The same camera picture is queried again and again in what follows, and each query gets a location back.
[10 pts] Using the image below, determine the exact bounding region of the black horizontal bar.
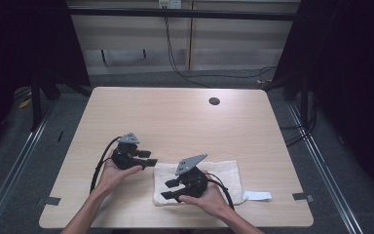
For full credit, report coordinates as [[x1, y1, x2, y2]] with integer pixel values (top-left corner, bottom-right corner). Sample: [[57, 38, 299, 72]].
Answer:
[[67, 7, 299, 22]]

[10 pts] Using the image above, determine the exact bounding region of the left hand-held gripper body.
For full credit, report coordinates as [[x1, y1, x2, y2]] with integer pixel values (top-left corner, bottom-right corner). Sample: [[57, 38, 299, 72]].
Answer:
[[110, 132, 144, 171]]

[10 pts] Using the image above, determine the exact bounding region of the bundle of black floor cables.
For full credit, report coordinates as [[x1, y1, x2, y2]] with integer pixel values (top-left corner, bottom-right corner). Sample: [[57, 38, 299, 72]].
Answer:
[[279, 91, 318, 148]]

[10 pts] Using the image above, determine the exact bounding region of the dark curtain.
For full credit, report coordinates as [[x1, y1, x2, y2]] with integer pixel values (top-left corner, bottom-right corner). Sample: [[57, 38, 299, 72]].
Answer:
[[0, 0, 92, 160], [271, 0, 374, 208]]

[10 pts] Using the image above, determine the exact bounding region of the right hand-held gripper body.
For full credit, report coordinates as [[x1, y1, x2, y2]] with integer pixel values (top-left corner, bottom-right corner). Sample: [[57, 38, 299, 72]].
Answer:
[[174, 153, 209, 199]]

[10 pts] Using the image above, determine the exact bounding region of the metal floor rail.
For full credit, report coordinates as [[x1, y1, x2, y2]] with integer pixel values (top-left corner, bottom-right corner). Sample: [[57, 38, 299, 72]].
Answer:
[[0, 105, 56, 234], [286, 100, 365, 234]]

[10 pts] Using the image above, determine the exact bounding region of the white wall socket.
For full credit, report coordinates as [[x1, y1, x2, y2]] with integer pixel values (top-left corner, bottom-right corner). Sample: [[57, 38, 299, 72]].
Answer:
[[158, 0, 183, 10]]

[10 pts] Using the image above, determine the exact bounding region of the person's right hand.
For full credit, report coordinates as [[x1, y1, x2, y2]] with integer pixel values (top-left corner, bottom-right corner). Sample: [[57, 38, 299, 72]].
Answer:
[[178, 169, 232, 219]]

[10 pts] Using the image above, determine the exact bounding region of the grey tape strip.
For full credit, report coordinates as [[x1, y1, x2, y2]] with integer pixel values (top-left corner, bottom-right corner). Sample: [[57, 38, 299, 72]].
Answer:
[[291, 192, 316, 203], [35, 196, 61, 207]]

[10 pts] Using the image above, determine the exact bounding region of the person's left hand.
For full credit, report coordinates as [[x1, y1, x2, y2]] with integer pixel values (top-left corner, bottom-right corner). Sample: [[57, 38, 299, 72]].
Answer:
[[94, 158, 143, 196]]

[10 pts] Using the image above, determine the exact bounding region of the left hand-held gripper black cable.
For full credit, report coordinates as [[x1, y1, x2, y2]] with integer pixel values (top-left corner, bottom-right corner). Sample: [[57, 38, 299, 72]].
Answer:
[[89, 136, 123, 195]]

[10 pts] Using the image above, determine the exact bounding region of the long black wall cable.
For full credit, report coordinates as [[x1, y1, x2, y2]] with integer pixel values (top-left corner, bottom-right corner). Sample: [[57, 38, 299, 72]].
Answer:
[[164, 16, 278, 89]]

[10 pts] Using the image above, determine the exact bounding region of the yellow object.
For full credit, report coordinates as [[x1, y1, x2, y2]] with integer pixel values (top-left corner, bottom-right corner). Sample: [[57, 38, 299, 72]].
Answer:
[[17, 97, 33, 110]]

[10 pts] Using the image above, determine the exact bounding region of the right hand-held gripper black cable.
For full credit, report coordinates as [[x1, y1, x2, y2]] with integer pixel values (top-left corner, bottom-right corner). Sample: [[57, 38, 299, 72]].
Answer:
[[204, 172, 236, 211]]

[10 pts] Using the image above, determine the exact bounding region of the hand-held gripper black cable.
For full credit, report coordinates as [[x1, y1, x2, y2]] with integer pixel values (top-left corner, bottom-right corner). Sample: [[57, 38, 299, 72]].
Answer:
[[89, 136, 123, 195], [204, 172, 236, 211]]

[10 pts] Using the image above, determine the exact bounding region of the white towel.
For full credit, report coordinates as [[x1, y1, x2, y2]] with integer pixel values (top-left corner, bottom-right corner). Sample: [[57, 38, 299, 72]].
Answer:
[[152, 159, 273, 207]]

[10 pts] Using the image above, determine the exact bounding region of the black metal stand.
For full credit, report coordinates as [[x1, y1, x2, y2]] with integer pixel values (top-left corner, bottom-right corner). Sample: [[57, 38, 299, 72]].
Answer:
[[299, 72, 310, 129], [29, 72, 44, 133]]

